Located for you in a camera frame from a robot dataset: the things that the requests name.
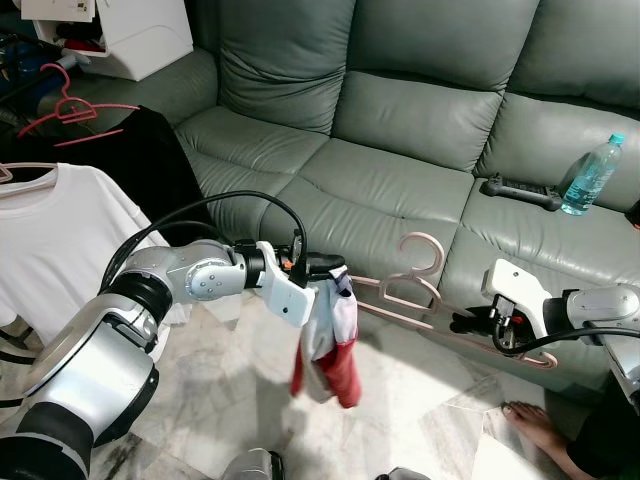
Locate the red clothes hanger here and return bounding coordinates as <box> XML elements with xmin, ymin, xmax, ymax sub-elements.
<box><xmin>14</xmin><ymin>62</ymin><xmax>142</xmax><ymax>151</ymax></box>

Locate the clear plastic water bottle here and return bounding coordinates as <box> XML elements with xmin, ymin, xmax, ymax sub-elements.
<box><xmin>559</xmin><ymin>132</ymin><xmax>627</xmax><ymax>217</ymax></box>

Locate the white t-shirt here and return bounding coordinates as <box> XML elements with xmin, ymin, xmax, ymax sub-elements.
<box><xmin>0</xmin><ymin>162</ymin><xmax>193</xmax><ymax>348</ymax></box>

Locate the grey green leather sofa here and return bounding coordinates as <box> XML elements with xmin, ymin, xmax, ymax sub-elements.
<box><xmin>60</xmin><ymin>0</ymin><xmax>640</xmax><ymax>403</ymax></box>

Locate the robot right leg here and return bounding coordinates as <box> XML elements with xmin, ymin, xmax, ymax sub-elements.
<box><xmin>385</xmin><ymin>464</ymin><xmax>433</xmax><ymax>480</ymax></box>

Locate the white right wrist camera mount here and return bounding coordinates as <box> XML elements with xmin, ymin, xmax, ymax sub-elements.
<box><xmin>481</xmin><ymin>259</ymin><xmax>554</xmax><ymax>338</ymax></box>

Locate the white open box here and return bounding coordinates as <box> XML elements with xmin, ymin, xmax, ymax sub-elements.
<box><xmin>20</xmin><ymin>0</ymin><xmax>195</xmax><ymax>83</ymax></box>

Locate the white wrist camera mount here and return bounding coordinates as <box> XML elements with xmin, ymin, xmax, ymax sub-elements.
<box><xmin>254</xmin><ymin>240</ymin><xmax>319</xmax><ymax>330</ymax></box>
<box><xmin>481</xmin><ymin>259</ymin><xmax>554</xmax><ymax>338</ymax></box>

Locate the black garment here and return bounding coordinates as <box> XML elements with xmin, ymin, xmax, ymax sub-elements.
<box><xmin>0</xmin><ymin>104</ymin><xmax>218</xmax><ymax>248</ymax></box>

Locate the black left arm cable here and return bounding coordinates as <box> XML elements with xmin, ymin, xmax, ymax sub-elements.
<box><xmin>98</xmin><ymin>189</ymin><xmax>309</xmax><ymax>293</ymax></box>

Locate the red and white garment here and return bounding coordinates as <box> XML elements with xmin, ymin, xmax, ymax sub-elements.
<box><xmin>289</xmin><ymin>265</ymin><xmax>364</xmax><ymax>410</ymax></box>

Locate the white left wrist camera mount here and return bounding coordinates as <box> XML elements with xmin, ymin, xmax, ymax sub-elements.
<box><xmin>254</xmin><ymin>240</ymin><xmax>319</xmax><ymax>330</ymax></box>

